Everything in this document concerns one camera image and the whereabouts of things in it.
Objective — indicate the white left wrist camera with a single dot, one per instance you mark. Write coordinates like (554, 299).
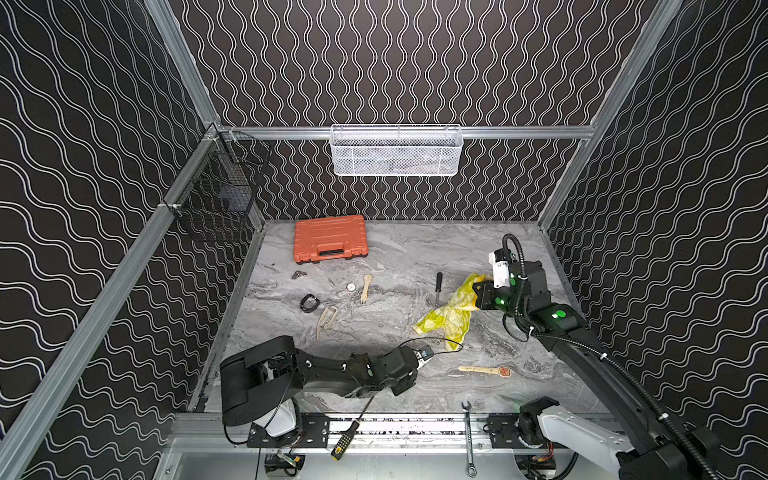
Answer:
(424, 354)

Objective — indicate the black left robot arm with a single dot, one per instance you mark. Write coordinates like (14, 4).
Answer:
(259, 385)

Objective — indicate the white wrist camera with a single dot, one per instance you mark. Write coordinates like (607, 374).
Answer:
(501, 270)
(424, 354)

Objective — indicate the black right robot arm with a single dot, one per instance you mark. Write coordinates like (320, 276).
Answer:
(653, 442)

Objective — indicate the red plastic tool case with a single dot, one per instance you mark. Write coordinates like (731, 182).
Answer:
(328, 238)

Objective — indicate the orange strap watch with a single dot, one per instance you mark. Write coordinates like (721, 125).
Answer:
(501, 371)

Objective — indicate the silver combination wrench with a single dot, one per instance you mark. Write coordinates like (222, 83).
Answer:
(471, 470)

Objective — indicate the black wire basket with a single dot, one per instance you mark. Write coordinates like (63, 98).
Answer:
(219, 205)

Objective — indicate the black yellow screwdriver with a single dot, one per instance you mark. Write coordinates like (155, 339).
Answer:
(348, 435)

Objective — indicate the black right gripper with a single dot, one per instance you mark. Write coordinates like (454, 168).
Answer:
(484, 290)

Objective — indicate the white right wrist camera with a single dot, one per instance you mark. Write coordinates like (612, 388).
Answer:
(501, 270)

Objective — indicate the yellow green white towel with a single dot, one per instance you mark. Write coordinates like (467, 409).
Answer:
(454, 317)

